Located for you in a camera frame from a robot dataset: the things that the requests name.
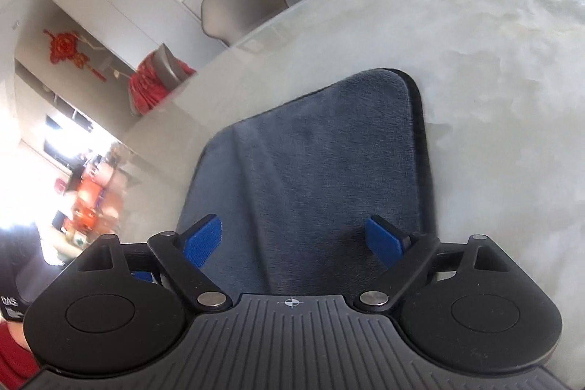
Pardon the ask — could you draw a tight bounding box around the red knot wall decoration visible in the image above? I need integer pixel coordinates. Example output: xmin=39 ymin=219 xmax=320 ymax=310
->
xmin=43 ymin=29 xmax=105 ymax=82

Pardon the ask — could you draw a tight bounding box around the orange object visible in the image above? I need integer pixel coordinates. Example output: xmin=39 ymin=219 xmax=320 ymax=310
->
xmin=68 ymin=164 xmax=127 ymax=236

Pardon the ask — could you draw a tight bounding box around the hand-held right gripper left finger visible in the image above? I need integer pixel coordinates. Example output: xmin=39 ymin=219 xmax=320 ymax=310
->
xmin=74 ymin=213 xmax=232 ymax=313

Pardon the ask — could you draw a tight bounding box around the beige dining chair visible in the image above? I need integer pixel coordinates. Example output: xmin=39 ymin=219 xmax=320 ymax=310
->
xmin=200 ymin=0 xmax=290 ymax=48

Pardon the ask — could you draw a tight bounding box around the dark grey towel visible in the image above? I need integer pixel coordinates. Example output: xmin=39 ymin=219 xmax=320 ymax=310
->
xmin=176 ymin=69 xmax=442 ymax=297

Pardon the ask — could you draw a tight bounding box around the grey chair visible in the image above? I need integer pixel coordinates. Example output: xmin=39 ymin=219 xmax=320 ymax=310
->
xmin=151 ymin=43 xmax=198 ymax=93

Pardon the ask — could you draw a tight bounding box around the red cloth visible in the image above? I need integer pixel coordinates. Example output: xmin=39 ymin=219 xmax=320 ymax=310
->
xmin=127 ymin=56 xmax=198 ymax=117

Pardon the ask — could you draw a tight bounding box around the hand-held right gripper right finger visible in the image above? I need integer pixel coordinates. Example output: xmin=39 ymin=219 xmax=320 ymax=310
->
xmin=354 ymin=215 xmax=510 ymax=312

